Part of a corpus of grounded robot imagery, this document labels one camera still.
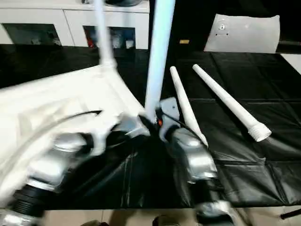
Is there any white plastic table leg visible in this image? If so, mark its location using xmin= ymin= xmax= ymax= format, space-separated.
xmin=143 ymin=0 xmax=176 ymax=124
xmin=169 ymin=65 xmax=209 ymax=148
xmin=93 ymin=0 xmax=119 ymax=70
xmin=192 ymin=63 xmax=273 ymax=143

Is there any black metal rod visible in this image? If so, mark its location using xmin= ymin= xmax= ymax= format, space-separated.
xmin=280 ymin=208 xmax=301 ymax=220

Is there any black work mat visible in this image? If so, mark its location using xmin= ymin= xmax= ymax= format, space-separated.
xmin=0 ymin=43 xmax=301 ymax=210

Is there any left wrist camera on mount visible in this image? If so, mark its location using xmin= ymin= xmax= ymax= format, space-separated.
xmin=90 ymin=113 xmax=125 ymax=157

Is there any black cabinet with gold label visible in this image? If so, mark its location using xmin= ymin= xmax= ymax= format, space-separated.
xmin=149 ymin=0 xmax=217 ymax=54

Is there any white plastic table top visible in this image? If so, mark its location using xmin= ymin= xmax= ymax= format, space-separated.
xmin=0 ymin=62 xmax=151 ymax=203

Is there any grey rounded container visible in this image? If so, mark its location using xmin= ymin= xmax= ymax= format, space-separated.
xmin=105 ymin=0 xmax=151 ymax=7

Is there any white cabinet with glass doors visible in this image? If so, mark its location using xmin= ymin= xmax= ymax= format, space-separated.
xmin=0 ymin=0 xmax=151 ymax=50

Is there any dark brown rounded object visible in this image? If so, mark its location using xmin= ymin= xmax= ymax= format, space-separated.
xmin=83 ymin=219 xmax=109 ymax=226
xmin=152 ymin=215 xmax=179 ymax=226

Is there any white flat board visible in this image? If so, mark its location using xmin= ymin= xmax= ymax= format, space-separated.
xmin=281 ymin=53 xmax=301 ymax=71

